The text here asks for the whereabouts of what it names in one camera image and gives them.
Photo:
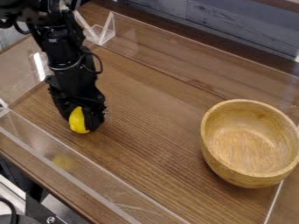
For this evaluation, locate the brown wooden bowl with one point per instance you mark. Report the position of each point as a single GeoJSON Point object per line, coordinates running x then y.
{"type": "Point", "coordinates": [249, 143]}

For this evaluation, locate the yellow lemon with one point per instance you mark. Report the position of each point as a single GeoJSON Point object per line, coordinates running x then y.
{"type": "Point", "coordinates": [78, 121]}

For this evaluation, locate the clear acrylic enclosure wall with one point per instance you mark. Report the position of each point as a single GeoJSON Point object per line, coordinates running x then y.
{"type": "Point", "coordinates": [137, 172]}

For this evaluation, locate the black metal table frame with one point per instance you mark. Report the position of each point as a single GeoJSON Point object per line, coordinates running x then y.
{"type": "Point", "coordinates": [30, 201]}

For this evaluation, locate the clear acrylic corner bracket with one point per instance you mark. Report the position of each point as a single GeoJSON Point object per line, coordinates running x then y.
{"type": "Point", "coordinates": [98, 34]}

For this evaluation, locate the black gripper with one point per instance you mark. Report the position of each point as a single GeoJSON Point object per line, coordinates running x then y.
{"type": "Point", "coordinates": [73, 88]}

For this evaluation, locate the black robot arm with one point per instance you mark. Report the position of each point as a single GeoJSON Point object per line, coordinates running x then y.
{"type": "Point", "coordinates": [49, 20]}

